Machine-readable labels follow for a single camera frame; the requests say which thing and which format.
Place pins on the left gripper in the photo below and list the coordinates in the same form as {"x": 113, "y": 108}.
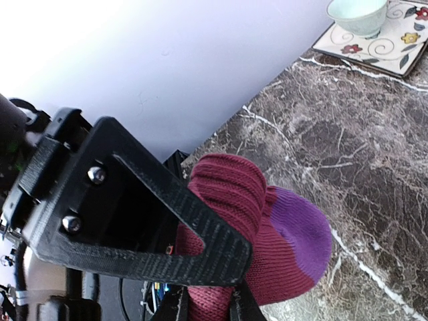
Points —
{"x": 49, "y": 188}

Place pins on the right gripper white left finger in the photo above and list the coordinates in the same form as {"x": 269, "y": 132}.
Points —
{"x": 174, "y": 306}

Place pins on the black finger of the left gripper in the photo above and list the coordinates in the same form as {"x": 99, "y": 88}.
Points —
{"x": 146, "y": 223}

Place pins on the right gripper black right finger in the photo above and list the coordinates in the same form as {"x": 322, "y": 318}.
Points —
{"x": 243, "y": 306}

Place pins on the maroon striped sock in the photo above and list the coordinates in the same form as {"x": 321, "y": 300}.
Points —
{"x": 290, "y": 236}

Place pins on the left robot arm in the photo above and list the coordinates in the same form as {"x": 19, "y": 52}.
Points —
{"x": 13, "y": 127}

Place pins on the left celadon bowl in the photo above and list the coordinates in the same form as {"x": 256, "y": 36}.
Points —
{"x": 358, "y": 18}

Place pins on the floral coaster mat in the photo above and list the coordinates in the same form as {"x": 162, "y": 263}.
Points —
{"x": 395, "y": 50}

